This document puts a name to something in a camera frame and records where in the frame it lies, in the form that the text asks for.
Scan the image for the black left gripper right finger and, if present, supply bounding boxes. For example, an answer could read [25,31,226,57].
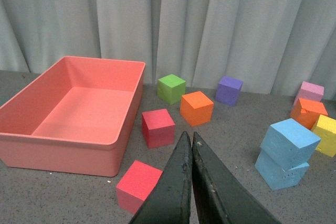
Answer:
[192,132,280,223]

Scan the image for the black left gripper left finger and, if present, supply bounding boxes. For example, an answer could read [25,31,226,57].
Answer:
[130,131,193,223]

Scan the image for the blue foam cube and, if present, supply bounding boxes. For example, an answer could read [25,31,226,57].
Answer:
[255,150,309,190]
[260,119,321,170]

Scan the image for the red foam cube front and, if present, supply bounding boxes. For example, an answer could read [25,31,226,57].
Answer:
[116,161,163,214]

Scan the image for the red foam cube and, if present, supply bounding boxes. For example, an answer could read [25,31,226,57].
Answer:
[142,109,175,148]
[116,161,163,214]

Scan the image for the red foam cube back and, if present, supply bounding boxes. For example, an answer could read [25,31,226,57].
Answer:
[142,109,175,148]

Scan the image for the orange foam cube left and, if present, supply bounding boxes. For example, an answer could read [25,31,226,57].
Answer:
[180,91,214,127]

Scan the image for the orange foam cube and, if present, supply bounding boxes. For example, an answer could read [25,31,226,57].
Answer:
[180,91,214,127]
[290,98,328,130]

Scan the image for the purple foam cube back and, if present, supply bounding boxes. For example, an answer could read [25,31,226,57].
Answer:
[215,76,243,106]

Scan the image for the green foam cube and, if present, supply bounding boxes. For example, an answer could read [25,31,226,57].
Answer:
[157,74,186,105]

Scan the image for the orange foam cube right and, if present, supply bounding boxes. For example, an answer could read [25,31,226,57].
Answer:
[290,98,328,130]

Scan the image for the yellow foam cube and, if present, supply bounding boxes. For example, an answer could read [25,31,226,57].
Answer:
[311,114,335,157]

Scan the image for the pink plastic bin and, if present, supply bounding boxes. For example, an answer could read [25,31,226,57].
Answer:
[1,56,145,177]

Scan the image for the pink foam cube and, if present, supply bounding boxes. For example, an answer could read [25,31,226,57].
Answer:
[293,81,324,105]

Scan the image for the grey curtain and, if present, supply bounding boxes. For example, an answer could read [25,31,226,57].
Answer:
[1,0,335,99]

